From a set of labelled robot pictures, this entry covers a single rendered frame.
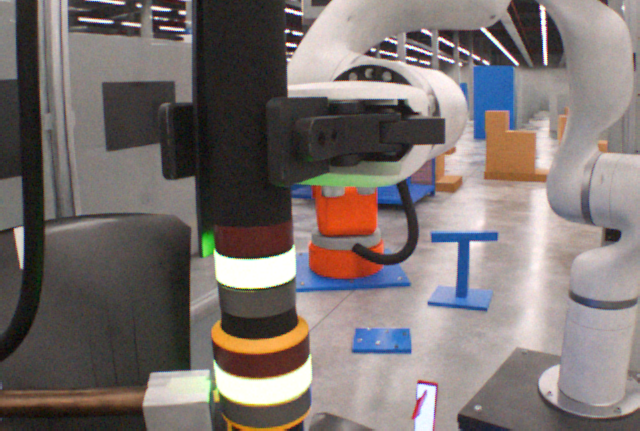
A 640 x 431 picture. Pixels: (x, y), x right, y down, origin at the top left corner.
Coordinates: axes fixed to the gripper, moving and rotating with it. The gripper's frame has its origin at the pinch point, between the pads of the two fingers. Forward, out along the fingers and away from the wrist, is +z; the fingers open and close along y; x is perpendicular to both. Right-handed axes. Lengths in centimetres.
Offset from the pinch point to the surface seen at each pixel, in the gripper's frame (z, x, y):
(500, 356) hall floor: -264, -149, 6
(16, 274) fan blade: 0.4, -8.7, 18.6
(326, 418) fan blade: -24.1, -31.4, 8.0
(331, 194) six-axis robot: -346, -74, 151
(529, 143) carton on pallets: -924, -79, 20
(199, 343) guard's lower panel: -78, -61, 70
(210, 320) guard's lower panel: -83, -56, 70
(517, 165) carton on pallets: -923, -119, 41
